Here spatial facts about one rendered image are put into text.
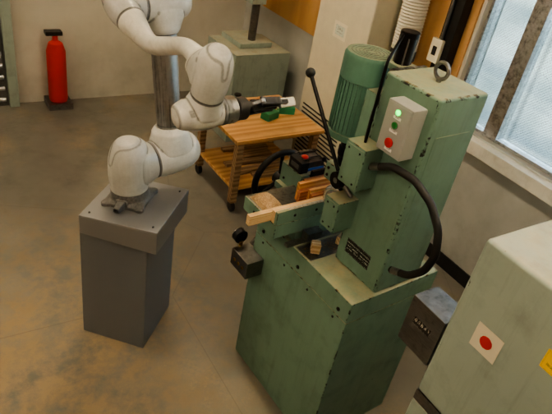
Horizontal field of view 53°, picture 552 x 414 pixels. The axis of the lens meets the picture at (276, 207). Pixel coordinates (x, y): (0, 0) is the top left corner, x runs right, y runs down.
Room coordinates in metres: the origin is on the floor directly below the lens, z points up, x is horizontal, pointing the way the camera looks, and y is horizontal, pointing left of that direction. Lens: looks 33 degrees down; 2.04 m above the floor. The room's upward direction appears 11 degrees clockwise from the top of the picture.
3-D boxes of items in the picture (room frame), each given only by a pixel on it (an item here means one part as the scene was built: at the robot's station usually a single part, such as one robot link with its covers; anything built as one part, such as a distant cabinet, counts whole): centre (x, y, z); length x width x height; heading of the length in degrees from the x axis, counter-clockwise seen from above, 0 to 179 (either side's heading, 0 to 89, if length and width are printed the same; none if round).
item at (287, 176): (1.99, -0.09, 0.91); 0.15 x 0.14 x 0.09; 130
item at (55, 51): (3.96, 1.86, 0.30); 0.19 x 0.18 x 0.60; 37
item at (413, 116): (1.51, -0.31, 1.40); 0.10 x 0.06 x 0.16; 40
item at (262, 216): (1.77, -0.12, 0.92); 0.55 x 0.02 x 0.04; 130
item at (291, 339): (1.75, -0.29, 0.35); 0.58 x 0.45 x 0.71; 40
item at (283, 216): (1.81, -0.24, 0.93); 0.60 x 0.02 x 0.06; 130
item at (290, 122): (3.33, 0.22, 0.32); 0.66 x 0.57 x 0.64; 128
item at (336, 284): (1.75, -0.29, 0.76); 0.57 x 0.45 x 0.09; 40
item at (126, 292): (1.89, 0.60, 0.30); 0.30 x 0.30 x 0.60; 82
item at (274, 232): (1.93, -0.14, 0.87); 0.61 x 0.30 x 0.06; 130
